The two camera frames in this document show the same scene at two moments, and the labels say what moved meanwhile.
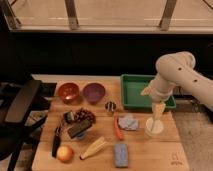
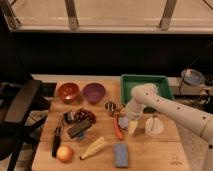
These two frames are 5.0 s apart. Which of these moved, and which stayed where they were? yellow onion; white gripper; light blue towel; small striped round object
Moved: white gripper
Stayed: light blue towel; small striped round object; yellow onion
